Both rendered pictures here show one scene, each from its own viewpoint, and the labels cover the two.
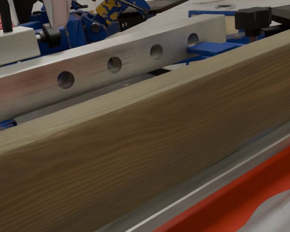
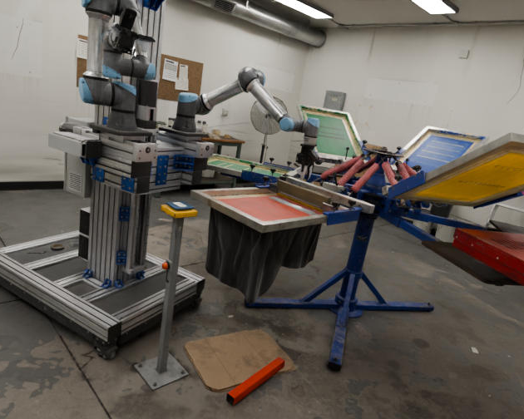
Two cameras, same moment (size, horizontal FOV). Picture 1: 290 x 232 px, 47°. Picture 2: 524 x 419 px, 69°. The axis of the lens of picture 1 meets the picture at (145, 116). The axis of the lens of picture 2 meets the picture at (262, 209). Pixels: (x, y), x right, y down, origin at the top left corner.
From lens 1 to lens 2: 220 cm
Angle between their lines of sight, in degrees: 70
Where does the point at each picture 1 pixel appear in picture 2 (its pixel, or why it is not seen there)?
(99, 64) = (338, 197)
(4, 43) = (333, 186)
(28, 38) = (336, 188)
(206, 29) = (363, 205)
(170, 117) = (307, 193)
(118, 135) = (302, 191)
